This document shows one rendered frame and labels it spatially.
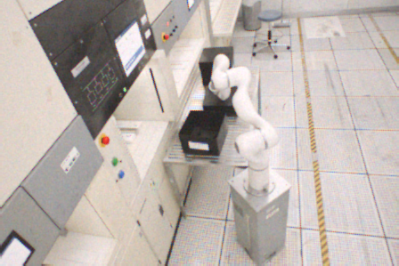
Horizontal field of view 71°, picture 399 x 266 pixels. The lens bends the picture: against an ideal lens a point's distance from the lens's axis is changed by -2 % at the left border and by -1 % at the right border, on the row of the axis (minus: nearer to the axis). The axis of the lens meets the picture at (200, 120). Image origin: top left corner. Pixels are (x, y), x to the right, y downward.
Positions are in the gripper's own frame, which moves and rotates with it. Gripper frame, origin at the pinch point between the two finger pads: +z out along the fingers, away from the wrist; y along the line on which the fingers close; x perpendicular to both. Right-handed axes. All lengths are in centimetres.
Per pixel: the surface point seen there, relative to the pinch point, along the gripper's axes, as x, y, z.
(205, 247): 124, 11, 1
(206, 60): -32.5, 16.8, 14.6
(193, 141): 40, 12, -39
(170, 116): 21.6, 33.9, -25.5
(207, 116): 21.1, 6.7, -19.9
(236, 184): 65, -18, -48
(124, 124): 28, 69, -30
